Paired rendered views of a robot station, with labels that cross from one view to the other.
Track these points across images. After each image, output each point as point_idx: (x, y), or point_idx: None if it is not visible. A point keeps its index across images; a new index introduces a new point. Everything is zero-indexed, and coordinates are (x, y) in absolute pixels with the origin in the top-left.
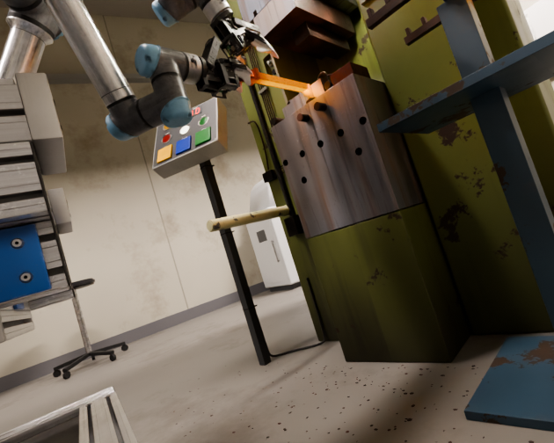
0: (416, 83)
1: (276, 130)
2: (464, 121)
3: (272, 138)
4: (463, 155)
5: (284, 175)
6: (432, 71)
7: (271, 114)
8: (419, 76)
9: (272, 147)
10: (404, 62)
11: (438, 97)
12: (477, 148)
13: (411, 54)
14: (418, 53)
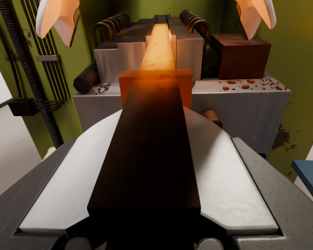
0: (283, 84)
1: (88, 107)
2: (296, 137)
3: (30, 49)
4: (276, 159)
5: (53, 111)
6: (306, 80)
7: (29, 3)
8: (291, 78)
9: (31, 67)
10: (288, 52)
11: None
12: (289, 158)
13: (302, 45)
14: (309, 49)
